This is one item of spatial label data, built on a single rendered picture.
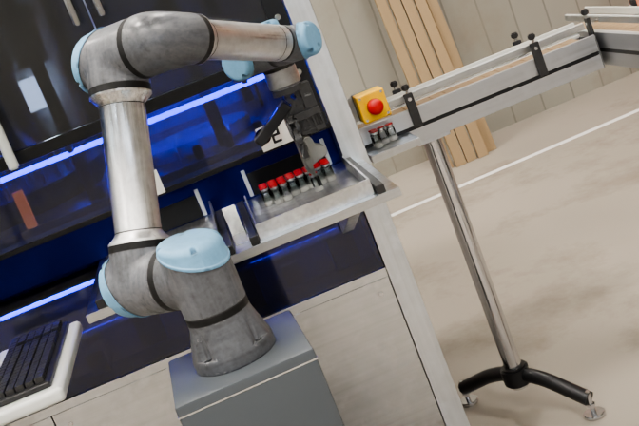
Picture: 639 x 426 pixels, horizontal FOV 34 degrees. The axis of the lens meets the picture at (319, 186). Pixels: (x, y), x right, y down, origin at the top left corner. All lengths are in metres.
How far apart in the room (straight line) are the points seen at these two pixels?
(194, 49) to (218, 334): 0.51
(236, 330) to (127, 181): 0.34
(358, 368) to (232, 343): 0.94
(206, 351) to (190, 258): 0.17
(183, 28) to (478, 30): 4.55
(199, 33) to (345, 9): 4.24
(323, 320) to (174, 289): 0.90
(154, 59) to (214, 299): 0.44
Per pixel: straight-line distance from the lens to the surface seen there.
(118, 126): 1.91
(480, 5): 6.34
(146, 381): 2.66
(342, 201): 2.19
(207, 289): 1.77
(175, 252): 1.77
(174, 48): 1.87
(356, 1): 6.13
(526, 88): 2.77
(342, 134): 2.55
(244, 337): 1.80
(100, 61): 1.93
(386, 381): 2.72
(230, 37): 1.98
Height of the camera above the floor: 1.39
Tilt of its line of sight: 12 degrees down
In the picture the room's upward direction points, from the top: 21 degrees counter-clockwise
